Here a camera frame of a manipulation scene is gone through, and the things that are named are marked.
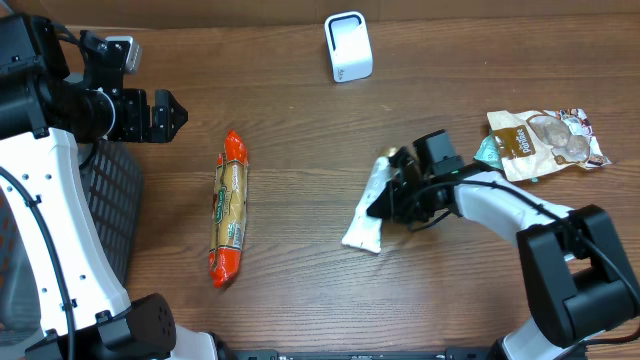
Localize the white gold-capped cream tube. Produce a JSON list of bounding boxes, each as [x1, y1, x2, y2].
[[341, 147, 398, 254]]

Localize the teal wet wipes pack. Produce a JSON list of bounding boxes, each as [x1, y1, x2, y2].
[[474, 135, 503, 170]]

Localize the orange spaghetti packet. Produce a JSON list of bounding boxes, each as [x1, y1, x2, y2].
[[208, 130, 249, 288]]

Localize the beige grain snack pouch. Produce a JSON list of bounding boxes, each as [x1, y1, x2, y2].
[[487, 108, 610, 182]]

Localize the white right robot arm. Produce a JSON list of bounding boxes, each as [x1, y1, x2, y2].
[[358, 130, 639, 359]]

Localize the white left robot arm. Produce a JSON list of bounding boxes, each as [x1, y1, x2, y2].
[[1, 14, 223, 360]]

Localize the white barcode scanner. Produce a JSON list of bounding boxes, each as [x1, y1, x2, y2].
[[324, 11, 373, 83]]

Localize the grey plastic shopping basket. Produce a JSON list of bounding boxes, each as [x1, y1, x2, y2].
[[1, 142, 144, 346]]

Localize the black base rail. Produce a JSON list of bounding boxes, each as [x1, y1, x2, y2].
[[233, 347, 506, 360]]

